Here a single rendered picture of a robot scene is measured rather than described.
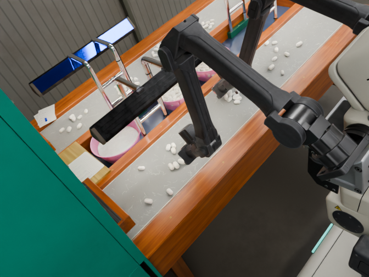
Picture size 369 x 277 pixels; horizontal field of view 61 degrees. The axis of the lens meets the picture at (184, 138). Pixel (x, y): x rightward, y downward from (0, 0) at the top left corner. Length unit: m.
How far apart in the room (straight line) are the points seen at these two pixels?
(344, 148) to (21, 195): 0.67
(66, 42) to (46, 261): 2.26
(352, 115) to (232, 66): 0.30
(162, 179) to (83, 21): 1.88
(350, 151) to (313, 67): 1.01
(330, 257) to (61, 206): 1.23
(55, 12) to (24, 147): 2.23
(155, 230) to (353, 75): 0.84
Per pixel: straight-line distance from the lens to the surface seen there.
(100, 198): 1.29
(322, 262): 1.63
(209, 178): 1.29
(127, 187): 1.42
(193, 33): 0.81
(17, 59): 2.78
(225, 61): 0.78
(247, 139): 1.38
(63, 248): 0.86
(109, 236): 0.93
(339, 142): 0.75
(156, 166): 1.43
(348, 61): 0.78
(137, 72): 2.05
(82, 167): 1.56
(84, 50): 1.71
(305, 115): 0.75
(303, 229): 2.00
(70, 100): 2.06
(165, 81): 1.27
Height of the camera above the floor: 1.80
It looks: 45 degrees down
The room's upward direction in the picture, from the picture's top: 21 degrees counter-clockwise
